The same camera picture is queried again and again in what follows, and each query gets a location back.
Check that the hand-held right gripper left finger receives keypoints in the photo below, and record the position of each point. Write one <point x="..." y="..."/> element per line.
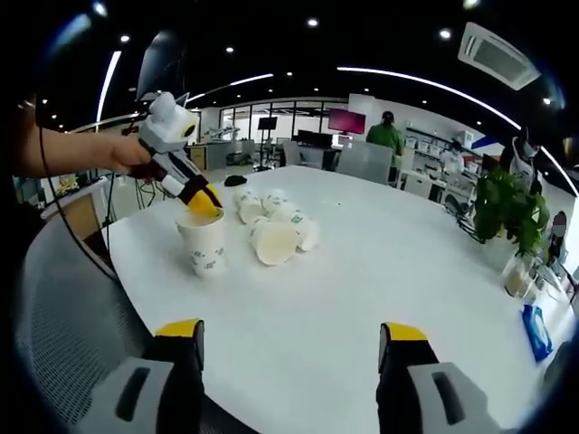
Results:
<point x="167" y="393"/>

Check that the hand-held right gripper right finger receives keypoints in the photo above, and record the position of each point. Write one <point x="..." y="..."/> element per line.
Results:
<point x="416" y="393"/>

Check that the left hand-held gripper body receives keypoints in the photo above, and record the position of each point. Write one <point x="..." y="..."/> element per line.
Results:
<point x="169" y="129"/>

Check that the white printed paper cup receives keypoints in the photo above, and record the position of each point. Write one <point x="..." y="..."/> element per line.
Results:
<point x="203" y="253"/>

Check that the pile of white paper cups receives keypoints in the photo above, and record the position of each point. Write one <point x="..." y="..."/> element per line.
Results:
<point x="271" y="244"/>

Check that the person's left hand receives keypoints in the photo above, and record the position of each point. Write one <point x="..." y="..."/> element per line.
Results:
<point x="131" y="156"/>

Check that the small black object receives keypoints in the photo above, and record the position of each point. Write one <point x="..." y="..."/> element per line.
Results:
<point x="236" y="180"/>

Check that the black studio softbox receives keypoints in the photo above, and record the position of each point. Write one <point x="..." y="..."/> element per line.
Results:
<point x="160" y="63"/>

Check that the white ceiling light strip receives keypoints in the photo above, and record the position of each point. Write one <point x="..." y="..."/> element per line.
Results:
<point x="108" y="81"/>
<point x="429" y="83"/>
<point x="244" y="81"/>

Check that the black display on tripod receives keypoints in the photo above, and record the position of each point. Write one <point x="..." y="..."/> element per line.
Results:
<point x="268" y="123"/>

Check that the black desktop monitor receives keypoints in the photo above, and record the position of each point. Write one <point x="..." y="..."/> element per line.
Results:
<point x="314" y="138"/>

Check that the grey mesh office chair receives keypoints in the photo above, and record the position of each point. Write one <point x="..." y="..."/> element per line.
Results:
<point x="68" y="316"/>

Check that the white table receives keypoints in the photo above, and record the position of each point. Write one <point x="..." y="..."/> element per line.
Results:
<point x="344" y="289"/>

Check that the blue tissue packet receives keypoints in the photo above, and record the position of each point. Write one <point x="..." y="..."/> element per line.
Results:
<point x="538" y="334"/>

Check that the glass jar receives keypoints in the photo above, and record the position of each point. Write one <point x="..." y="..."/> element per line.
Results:
<point x="515" y="278"/>

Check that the pink monitor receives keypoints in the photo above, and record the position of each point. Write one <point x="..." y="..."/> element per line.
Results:
<point x="346" y="121"/>

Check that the grey upholstered chair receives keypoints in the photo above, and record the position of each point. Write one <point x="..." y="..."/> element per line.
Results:
<point x="364" y="165"/>

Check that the green potted plant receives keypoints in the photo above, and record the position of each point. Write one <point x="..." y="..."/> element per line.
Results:
<point x="506" y="212"/>

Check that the white storage shelf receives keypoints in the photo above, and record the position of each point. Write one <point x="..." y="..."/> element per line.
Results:
<point x="429" y="144"/>

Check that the ceiling air conditioner vent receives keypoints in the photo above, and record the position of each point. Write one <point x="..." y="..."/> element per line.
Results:
<point x="497" y="54"/>

